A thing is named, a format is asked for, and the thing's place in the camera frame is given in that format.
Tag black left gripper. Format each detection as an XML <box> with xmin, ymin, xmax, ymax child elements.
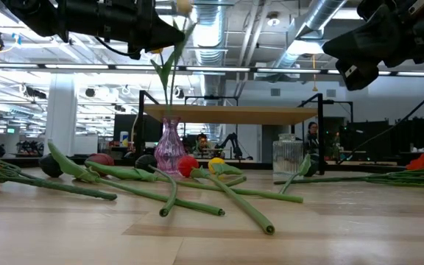
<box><xmin>57</xmin><ymin>0</ymin><xmax>186</xmax><ymax>60</ymax></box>

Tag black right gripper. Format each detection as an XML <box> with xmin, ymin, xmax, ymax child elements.
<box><xmin>322</xmin><ymin>0</ymin><xmax>424</xmax><ymax>91</ymax></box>

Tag cream artificial tulip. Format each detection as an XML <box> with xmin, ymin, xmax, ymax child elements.
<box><xmin>167</xmin><ymin>0</ymin><xmax>198</xmax><ymax>119</ymax></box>

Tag pink glass vase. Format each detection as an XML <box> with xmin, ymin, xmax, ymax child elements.
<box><xmin>154</xmin><ymin>116</ymin><xmax>188</xmax><ymax>174</ymax></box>

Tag red artificial tulip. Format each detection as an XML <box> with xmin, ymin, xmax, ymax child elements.
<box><xmin>177</xmin><ymin>155</ymin><xmax>276</xmax><ymax>236</ymax></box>

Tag clear ribbed glass vase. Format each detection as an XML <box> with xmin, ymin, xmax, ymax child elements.
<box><xmin>272</xmin><ymin>133</ymin><xmax>305</xmax><ymax>181</ymax></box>

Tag orange artificial flower bunch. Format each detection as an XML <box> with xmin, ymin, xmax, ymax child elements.
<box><xmin>0</xmin><ymin>149</ymin><xmax>119</xmax><ymax>202</ymax></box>

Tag small wooden shelf stand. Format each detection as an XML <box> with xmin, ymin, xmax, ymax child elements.
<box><xmin>136</xmin><ymin>90</ymin><xmax>355</xmax><ymax>177</ymax></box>

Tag suspended linear light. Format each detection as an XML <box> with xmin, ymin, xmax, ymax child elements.
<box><xmin>0</xmin><ymin>62</ymin><xmax>424</xmax><ymax>77</ymax></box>

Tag black monitor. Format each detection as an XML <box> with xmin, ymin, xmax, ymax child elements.
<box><xmin>113</xmin><ymin>113</ymin><xmax>163</xmax><ymax>148</ymax></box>

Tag black cabinets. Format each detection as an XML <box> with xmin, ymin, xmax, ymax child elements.
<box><xmin>339</xmin><ymin>116</ymin><xmax>424</xmax><ymax>165</ymax></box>

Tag person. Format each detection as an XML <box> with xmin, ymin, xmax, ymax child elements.
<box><xmin>305</xmin><ymin>121</ymin><xmax>322</xmax><ymax>155</ymax></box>
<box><xmin>193</xmin><ymin>132</ymin><xmax>213</xmax><ymax>155</ymax></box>

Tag maroon artificial tulip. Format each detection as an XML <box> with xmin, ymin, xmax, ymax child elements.
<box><xmin>85</xmin><ymin>152</ymin><xmax>304</xmax><ymax>204</ymax></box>

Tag silver ventilation duct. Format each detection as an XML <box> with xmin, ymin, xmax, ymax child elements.
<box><xmin>191</xmin><ymin>0</ymin><xmax>231</xmax><ymax>96</ymax></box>
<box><xmin>270</xmin><ymin>0</ymin><xmax>347</xmax><ymax>71</ymax></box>

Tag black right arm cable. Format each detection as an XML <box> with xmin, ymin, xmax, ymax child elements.
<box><xmin>338</xmin><ymin>77</ymin><xmax>424</xmax><ymax>165</ymax></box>

